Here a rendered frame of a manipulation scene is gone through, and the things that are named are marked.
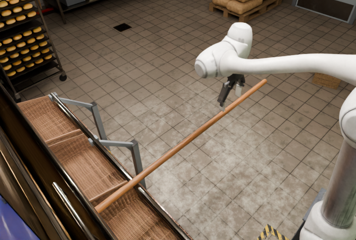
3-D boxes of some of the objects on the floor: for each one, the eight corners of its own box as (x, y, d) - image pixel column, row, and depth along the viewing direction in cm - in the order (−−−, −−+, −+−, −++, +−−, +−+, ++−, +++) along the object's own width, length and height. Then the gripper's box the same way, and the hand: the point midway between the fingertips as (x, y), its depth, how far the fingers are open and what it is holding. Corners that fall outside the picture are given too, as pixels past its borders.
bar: (187, 317, 182) (187, 249, 102) (89, 190, 251) (43, 90, 171) (219, 280, 197) (241, 195, 117) (118, 170, 266) (89, 69, 186)
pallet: (242, 24, 479) (244, 16, 469) (208, 10, 523) (209, 2, 513) (281, 3, 537) (283, -4, 528) (247, -8, 581) (248, -15, 571)
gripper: (225, 85, 115) (221, 120, 130) (257, 59, 128) (249, 94, 143) (211, 78, 119) (208, 113, 134) (243, 53, 132) (237, 87, 147)
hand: (230, 101), depth 138 cm, fingers open, 13 cm apart
